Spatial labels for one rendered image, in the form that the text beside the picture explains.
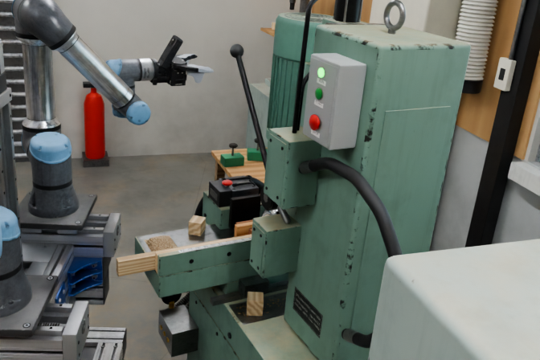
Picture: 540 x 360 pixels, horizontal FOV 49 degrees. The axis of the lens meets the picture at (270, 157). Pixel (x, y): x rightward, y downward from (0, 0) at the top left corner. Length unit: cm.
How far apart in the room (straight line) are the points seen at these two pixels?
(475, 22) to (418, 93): 166
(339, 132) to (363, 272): 31
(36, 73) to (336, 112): 112
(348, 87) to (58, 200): 111
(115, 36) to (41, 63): 246
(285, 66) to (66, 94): 318
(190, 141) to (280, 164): 347
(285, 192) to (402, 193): 23
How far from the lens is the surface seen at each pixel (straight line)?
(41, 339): 153
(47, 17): 179
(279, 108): 142
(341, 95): 106
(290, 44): 137
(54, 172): 187
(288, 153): 118
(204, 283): 151
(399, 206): 121
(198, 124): 462
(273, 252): 132
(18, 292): 151
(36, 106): 196
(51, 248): 194
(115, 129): 453
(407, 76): 110
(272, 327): 147
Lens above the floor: 169
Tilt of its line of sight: 21 degrees down
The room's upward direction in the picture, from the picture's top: 5 degrees clockwise
